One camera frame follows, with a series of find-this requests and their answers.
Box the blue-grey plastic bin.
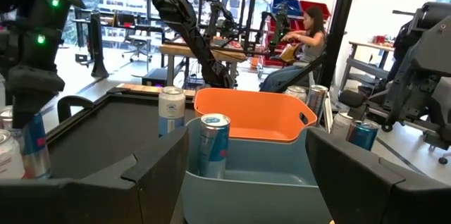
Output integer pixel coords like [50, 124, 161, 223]
[181, 116, 334, 224]

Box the white and blue soda can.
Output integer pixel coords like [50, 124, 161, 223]
[158, 86, 187, 137]

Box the silver aluminium bar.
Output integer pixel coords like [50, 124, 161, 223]
[322, 92, 335, 134]

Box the orange plastic bin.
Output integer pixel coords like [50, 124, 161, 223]
[193, 87, 318, 144]

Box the grey wheeled workbench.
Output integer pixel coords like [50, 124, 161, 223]
[340, 39, 396, 93]

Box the wooden board strip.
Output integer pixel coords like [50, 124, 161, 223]
[116, 82, 197, 99]

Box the white Spindrift can red print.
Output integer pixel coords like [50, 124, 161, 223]
[0, 128, 26, 180]
[0, 106, 17, 140]

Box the black floor stand post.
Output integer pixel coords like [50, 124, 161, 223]
[89, 10, 110, 79]

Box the black table handle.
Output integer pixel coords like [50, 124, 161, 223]
[56, 94, 97, 123]

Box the black structural pillar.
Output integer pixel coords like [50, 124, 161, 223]
[318, 0, 361, 89]

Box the white round side table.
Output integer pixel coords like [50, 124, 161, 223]
[127, 34, 153, 75]

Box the black background desk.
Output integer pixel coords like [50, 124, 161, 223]
[72, 18, 166, 68]

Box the blue storage crate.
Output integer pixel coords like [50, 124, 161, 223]
[270, 0, 301, 17]

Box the blue silver Red Bull can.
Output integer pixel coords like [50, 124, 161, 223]
[21, 111, 53, 180]
[196, 113, 232, 180]
[346, 119, 381, 151]

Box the black background robot rig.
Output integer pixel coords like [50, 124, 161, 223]
[197, 0, 295, 58]

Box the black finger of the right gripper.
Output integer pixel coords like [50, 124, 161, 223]
[12, 92, 59, 130]

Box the black box with light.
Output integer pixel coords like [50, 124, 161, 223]
[142, 68, 168, 88]

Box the dark laptop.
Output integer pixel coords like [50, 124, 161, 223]
[116, 13, 137, 30]

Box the red storage crate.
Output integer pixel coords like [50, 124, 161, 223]
[299, 0, 332, 20]

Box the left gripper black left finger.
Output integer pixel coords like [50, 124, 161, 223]
[0, 126, 190, 224]

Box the slim silver energy drink can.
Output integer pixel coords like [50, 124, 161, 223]
[305, 84, 330, 127]

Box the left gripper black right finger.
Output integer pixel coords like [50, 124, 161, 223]
[305, 127, 451, 224]

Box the person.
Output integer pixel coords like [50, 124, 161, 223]
[259, 5, 328, 94]

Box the wooden workbench table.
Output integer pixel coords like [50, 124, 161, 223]
[159, 42, 248, 89]

